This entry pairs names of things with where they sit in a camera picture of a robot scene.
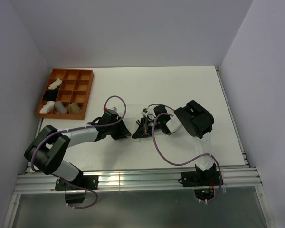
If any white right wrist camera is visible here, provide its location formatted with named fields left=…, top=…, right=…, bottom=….
left=141, top=107, right=154, bottom=118

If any grey sock with red cuff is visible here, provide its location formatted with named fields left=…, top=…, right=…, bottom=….
left=54, top=101, right=67, bottom=114

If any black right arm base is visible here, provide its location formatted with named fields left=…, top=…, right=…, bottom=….
left=178, top=168, right=223, bottom=201

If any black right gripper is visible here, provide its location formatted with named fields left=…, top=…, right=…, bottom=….
left=133, top=116, right=162, bottom=139

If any cream rolled sock in tray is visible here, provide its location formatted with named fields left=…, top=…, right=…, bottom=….
left=48, top=78, right=62, bottom=90

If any black rolled sock in tray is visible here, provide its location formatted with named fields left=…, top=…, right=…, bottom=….
left=42, top=89, right=59, bottom=101

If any white rolled sock in tray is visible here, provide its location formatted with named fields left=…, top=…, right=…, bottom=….
left=39, top=101, right=55, bottom=114

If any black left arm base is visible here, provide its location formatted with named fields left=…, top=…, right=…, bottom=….
left=55, top=175, right=99, bottom=209

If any orange wooden compartment tray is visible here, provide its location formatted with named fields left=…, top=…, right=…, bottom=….
left=36, top=68, right=94, bottom=120

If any aluminium frame rail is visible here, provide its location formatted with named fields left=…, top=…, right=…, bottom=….
left=13, top=167, right=262, bottom=195

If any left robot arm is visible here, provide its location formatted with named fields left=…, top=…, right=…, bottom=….
left=24, top=109, right=131, bottom=190

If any tan brown long sock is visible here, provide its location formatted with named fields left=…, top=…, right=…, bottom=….
left=68, top=102, right=82, bottom=114

